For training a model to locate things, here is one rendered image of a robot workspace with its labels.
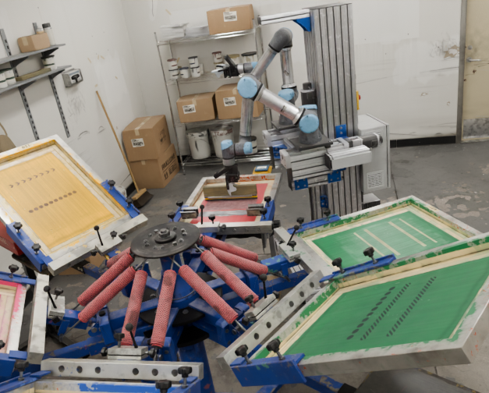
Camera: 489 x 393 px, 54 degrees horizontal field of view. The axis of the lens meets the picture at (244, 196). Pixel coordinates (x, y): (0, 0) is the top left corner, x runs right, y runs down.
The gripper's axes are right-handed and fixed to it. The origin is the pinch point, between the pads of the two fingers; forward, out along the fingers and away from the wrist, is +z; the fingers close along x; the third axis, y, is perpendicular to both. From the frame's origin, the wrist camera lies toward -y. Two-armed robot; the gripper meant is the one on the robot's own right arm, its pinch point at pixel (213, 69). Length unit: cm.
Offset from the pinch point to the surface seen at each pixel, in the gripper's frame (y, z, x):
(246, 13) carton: 7, 25, 217
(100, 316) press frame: 34, -6, -218
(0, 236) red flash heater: 35, 92, -161
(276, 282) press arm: 52, -72, -176
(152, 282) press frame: 40, -17, -190
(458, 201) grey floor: 181, -191, 81
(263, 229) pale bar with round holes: 48, -59, -139
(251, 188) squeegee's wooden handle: 53, -40, -88
